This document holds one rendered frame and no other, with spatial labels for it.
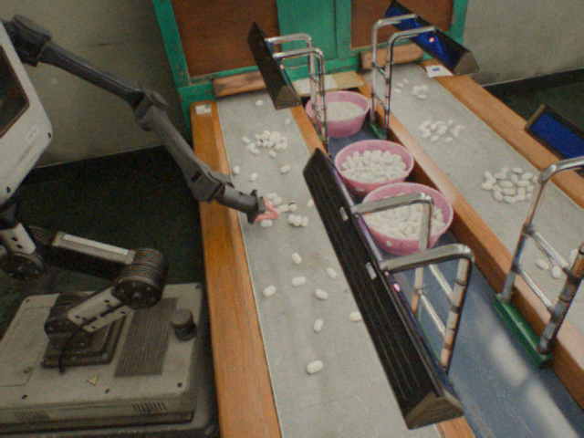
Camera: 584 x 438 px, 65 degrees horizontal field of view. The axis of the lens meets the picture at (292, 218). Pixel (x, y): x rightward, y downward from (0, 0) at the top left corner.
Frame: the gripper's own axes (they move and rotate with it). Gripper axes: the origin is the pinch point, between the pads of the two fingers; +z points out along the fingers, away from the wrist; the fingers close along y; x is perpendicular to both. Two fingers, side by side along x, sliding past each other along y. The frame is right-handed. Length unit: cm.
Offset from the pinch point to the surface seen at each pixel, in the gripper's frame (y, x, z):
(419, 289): -47, -23, 13
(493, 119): 28, -56, 68
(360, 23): 93, -53, 32
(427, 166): 8, -34, 41
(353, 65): 91, -37, 40
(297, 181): 18.0, -5.0, 9.3
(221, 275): -20.8, 11.4, -15.3
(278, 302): -32.5, 4.7, -3.5
